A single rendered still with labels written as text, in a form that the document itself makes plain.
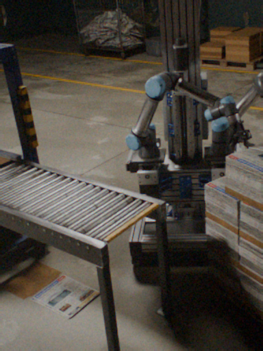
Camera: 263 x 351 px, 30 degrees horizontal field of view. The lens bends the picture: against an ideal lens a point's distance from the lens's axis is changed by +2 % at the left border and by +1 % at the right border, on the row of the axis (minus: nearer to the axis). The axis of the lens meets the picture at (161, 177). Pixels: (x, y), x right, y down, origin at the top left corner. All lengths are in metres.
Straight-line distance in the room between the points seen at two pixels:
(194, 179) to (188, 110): 0.47
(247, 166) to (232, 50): 6.46
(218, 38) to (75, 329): 7.16
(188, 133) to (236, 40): 5.63
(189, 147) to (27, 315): 1.54
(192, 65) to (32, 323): 1.95
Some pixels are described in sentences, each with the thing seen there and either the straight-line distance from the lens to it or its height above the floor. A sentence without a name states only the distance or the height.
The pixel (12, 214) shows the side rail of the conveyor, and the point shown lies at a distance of 2.88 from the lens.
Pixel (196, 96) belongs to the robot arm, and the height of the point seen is 1.28.
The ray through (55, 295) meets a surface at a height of 0.01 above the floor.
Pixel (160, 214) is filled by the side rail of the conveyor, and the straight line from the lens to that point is 2.77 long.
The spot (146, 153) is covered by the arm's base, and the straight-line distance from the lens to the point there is 3.27.
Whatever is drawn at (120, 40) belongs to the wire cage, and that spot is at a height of 0.41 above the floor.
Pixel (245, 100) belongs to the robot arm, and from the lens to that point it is 3.25.
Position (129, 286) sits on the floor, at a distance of 3.44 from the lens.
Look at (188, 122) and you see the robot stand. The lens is 3.30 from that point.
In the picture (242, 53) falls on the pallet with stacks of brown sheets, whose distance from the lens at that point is 8.82.
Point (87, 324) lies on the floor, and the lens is 3.22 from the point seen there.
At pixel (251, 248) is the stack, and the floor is 0.57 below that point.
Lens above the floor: 2.13
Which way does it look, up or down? 26 degrees down
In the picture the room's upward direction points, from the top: 4 degrees counter-clockwise
